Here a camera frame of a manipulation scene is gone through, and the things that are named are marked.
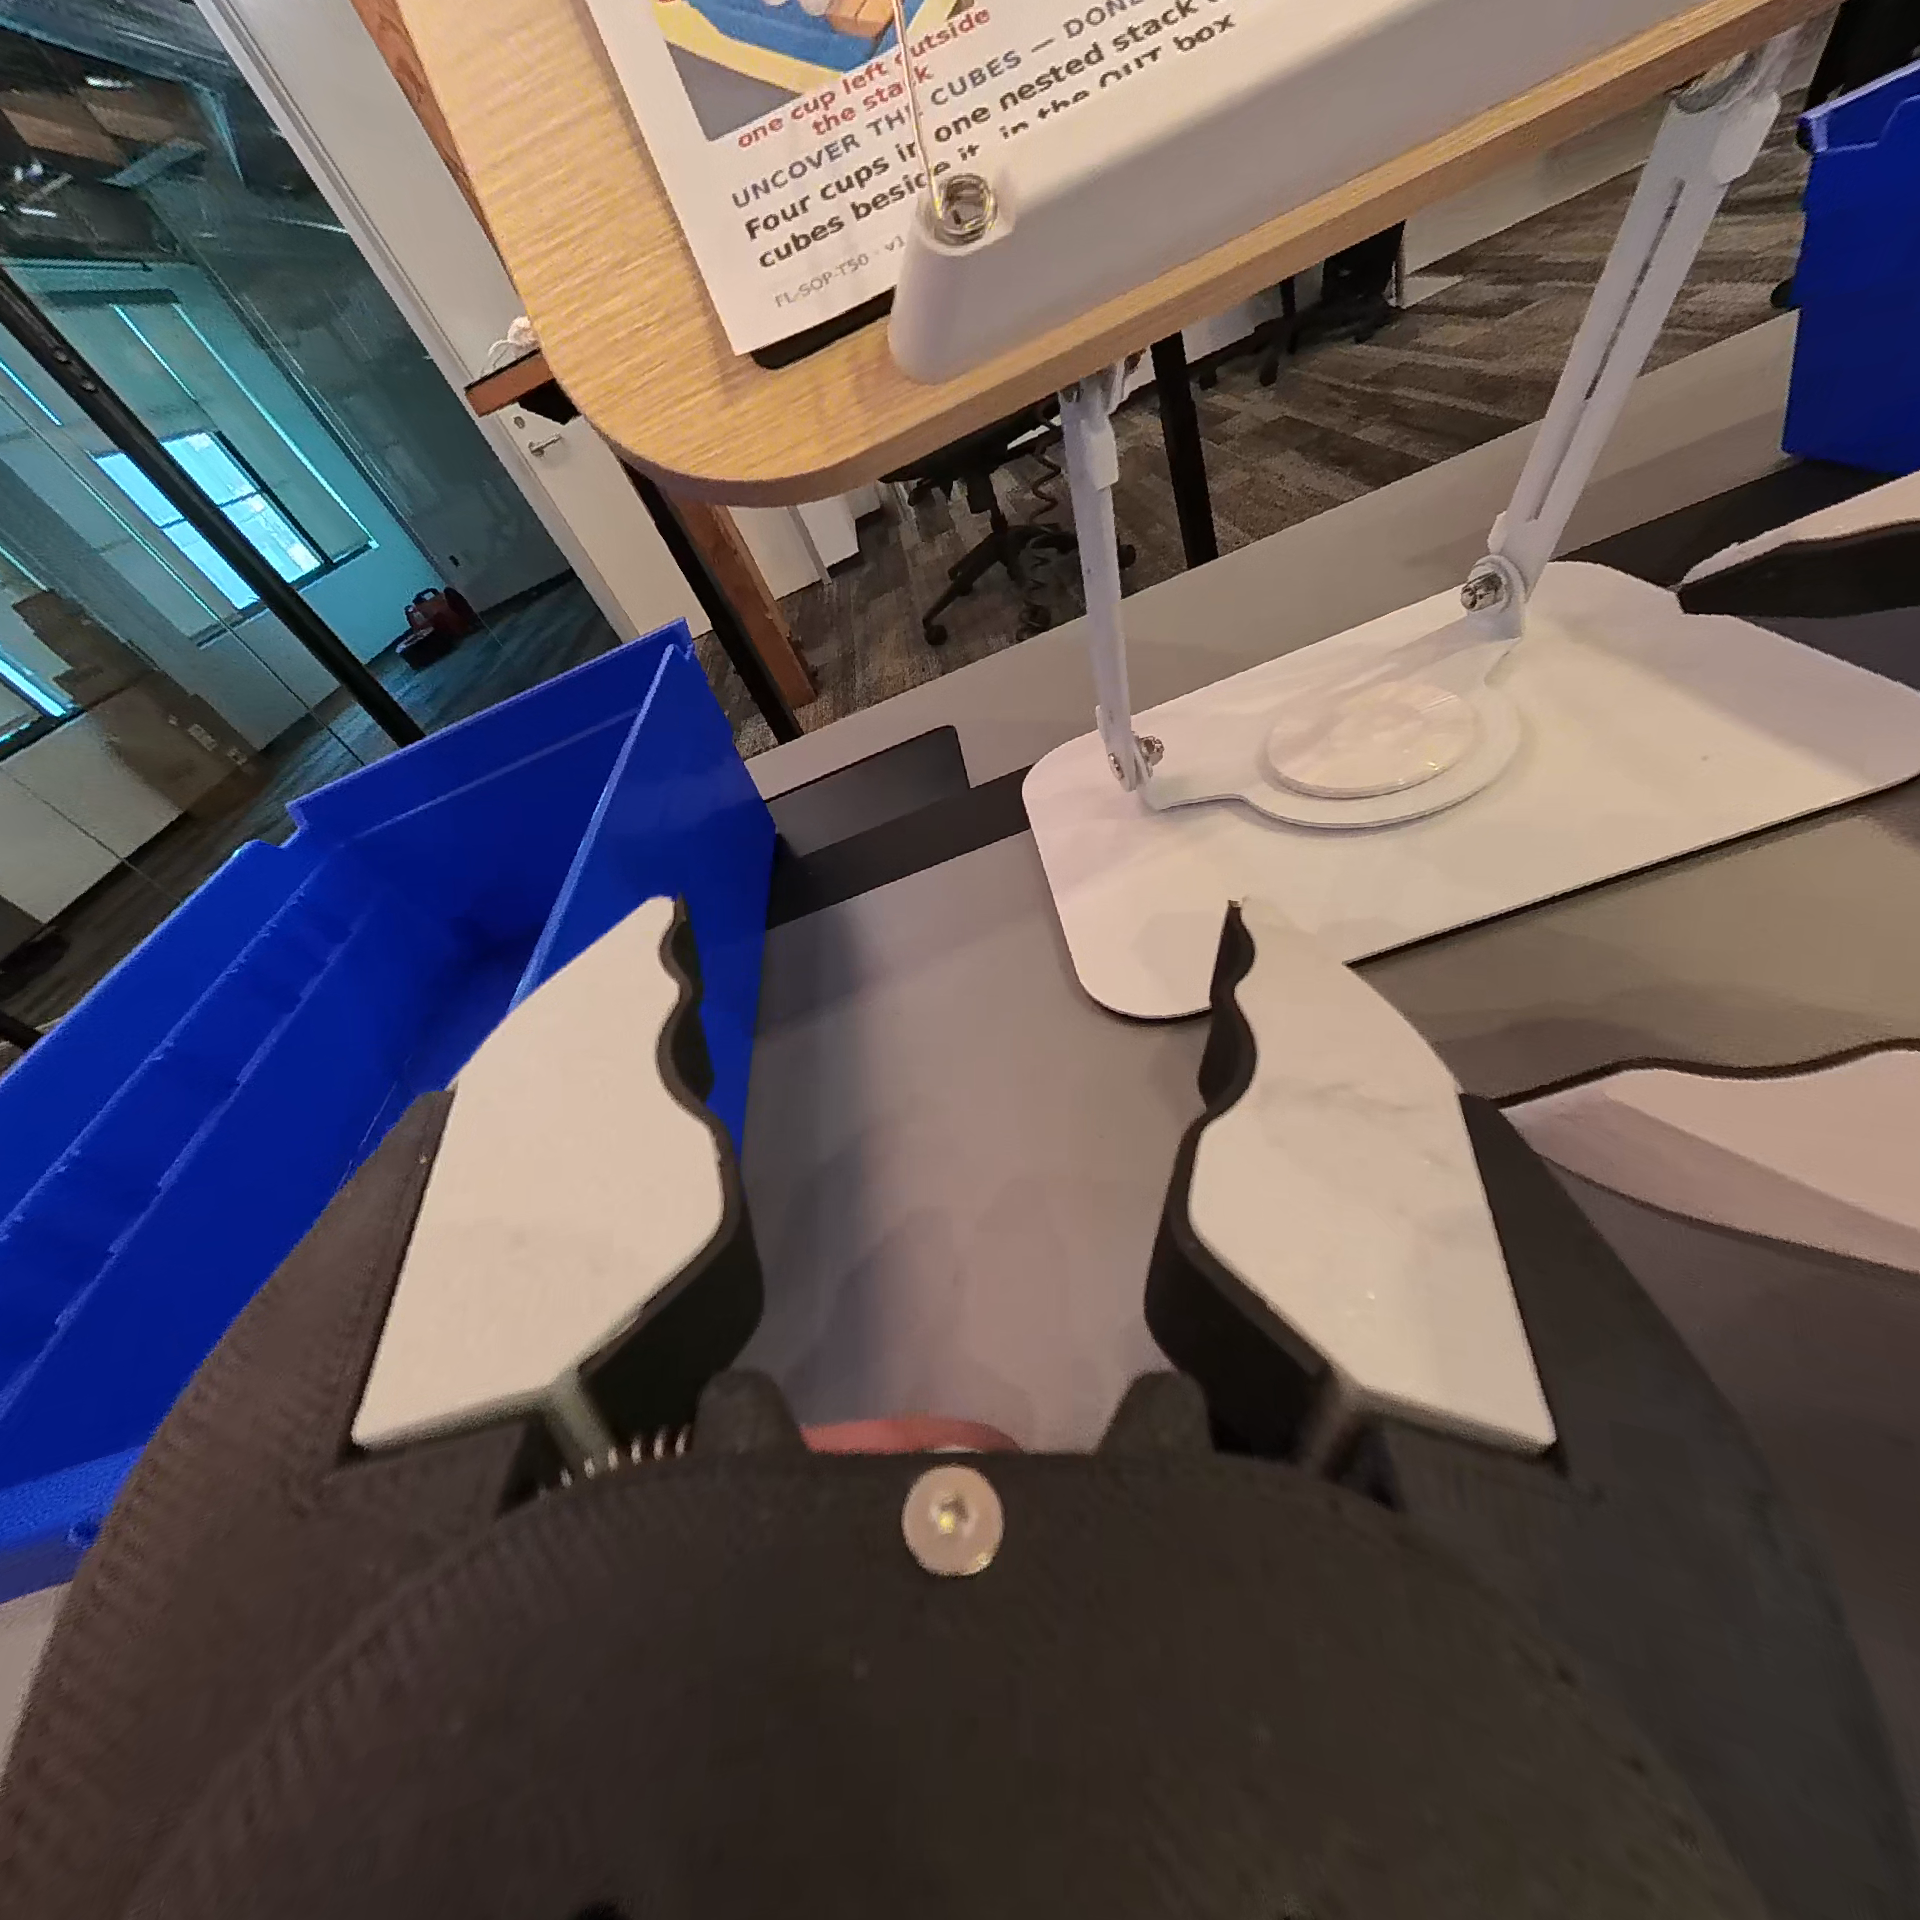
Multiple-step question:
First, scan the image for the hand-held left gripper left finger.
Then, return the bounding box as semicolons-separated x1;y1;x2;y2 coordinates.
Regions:
350;896;766;1479

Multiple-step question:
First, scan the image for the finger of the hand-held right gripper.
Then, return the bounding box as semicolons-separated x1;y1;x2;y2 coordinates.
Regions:
1679;476;1920;622
1509;1037;1920;1280

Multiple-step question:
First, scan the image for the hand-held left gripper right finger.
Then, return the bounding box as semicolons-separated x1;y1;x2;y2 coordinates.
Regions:
1143;899;1556;1482

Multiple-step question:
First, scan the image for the blue plastic bin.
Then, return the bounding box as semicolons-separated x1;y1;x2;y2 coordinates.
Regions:
0;616;778;1599
1787;60;1920;480

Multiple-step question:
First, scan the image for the grey desk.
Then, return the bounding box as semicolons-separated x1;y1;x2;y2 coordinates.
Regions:
0;306;1920;1698

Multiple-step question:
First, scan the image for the black office chair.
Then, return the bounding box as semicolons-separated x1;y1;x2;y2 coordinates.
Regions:
879;404;1143;648

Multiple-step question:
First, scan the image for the black clipboard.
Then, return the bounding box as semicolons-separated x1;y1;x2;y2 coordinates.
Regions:
752;292;900;374

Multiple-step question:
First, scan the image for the white stand with instruction board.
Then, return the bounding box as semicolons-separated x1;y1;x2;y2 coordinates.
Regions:
350;0;1839;746

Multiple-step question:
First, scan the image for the printed instruction sheet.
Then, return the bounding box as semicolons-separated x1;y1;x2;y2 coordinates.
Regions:
583;0;1294;358

